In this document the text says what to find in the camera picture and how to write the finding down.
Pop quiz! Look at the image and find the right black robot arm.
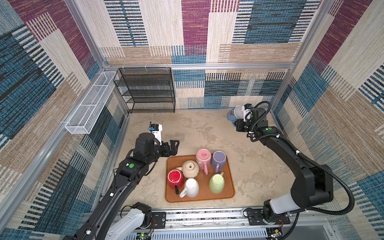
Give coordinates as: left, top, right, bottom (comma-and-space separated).
227, 104, 334, 223

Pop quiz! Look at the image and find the black wire shelf rack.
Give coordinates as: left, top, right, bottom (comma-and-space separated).
115, 67, 176, 114

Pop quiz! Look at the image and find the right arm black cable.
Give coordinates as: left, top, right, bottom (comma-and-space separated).
248, 100, 356, 240

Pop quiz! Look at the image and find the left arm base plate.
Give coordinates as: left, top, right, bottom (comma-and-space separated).
150, 212, 167, 230

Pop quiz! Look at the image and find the beige speckled mug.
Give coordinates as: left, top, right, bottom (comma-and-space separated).
182, 160, 200, 179

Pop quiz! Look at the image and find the pink patterned mug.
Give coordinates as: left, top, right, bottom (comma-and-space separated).
196, 149, 212, 175

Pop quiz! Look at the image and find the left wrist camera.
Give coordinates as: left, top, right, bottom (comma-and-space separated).
149, 123, 163, 146

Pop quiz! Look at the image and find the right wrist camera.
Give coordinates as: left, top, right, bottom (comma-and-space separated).
242, 104, 253, 122

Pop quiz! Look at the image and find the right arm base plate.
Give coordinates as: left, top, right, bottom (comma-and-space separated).
243, 208, 291, 226

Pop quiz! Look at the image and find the blue polka dot mug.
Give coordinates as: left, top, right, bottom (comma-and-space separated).
227, 106, 244, 126

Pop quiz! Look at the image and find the purple mug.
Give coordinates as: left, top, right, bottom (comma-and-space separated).
211, 151, 227, 174

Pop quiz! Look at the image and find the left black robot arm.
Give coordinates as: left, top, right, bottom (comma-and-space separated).
64, 133, 180, 240

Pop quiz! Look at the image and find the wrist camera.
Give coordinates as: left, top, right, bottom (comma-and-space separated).
242, 104, 253, 122
149, 123, 163, 146

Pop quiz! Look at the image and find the white wire mesh basket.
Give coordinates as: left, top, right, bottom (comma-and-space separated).
65, 72, 117, 135

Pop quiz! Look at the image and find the light green mug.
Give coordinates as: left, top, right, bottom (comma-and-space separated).
209, 172, 225, 194

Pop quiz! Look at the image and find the red mug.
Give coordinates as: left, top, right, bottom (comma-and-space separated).
167, 169, 184, 195

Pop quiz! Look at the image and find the brown rectangular tray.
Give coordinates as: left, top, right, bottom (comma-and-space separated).
165, 155, 235, 203

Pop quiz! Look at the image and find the white mug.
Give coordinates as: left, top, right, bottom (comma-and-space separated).
179, 178, 200, 198

